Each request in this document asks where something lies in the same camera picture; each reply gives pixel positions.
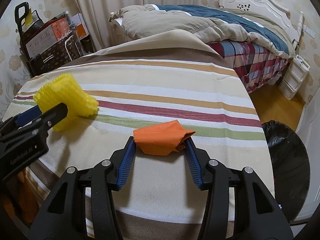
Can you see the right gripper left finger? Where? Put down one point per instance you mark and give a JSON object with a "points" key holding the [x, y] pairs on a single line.
{"points": [[127, 157]]}

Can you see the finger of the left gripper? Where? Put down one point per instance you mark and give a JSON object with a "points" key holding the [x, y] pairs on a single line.
{"points": [[27, 116], [46, 121]]}

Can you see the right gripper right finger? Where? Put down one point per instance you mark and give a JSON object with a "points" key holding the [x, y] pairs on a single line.
{"points": [[193, 163]]}

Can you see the orange paper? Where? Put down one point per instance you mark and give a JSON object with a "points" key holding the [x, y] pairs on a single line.
{"points": [[162, 139]]}

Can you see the yellow foam fruit net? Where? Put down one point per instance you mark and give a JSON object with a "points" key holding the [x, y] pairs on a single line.
{"points": [[65, 89]]}

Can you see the trash bin with black bag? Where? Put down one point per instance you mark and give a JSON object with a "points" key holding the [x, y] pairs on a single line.
{"points": [[290, 165]]}

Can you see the striped bed sheet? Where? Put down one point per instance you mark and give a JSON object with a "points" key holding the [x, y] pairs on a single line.
{"points": [[158, 79]]}

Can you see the white orange cardboard box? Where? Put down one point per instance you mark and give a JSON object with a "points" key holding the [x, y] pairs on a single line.
{"points": [[48, 37]]}

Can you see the black hand trolley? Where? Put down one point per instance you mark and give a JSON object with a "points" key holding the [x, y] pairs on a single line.
{"points": [[18, 21]]}

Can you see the small white orange box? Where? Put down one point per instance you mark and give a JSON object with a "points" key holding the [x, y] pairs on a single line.
{"points": [[80, 25]]}

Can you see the plaid bed sheet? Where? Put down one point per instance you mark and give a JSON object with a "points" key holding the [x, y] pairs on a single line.
{"points": [[254, 64]]}

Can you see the white door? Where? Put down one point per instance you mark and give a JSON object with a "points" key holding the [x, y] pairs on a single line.
{"points": [[309, 132]]}

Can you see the beige and blue duvet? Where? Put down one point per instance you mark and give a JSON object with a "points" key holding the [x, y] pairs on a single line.
{"points": [[207, 24]]}

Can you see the white plastic drawer unit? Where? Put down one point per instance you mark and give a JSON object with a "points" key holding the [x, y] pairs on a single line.
{"points": [[294, 77]]}

